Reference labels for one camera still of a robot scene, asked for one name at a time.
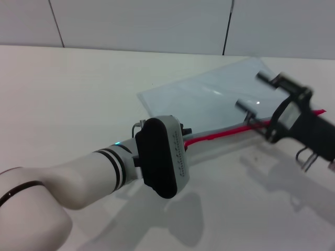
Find clear red-zipper document bag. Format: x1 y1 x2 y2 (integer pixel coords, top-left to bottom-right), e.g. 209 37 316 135
137 57 328 158

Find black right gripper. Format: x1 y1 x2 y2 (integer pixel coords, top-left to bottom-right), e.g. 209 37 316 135
234 72 335 162

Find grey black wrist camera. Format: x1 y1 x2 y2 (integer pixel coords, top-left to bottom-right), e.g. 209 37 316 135
134 115 191 200

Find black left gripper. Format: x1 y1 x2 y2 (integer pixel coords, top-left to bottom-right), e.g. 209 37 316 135
180 123 193 138

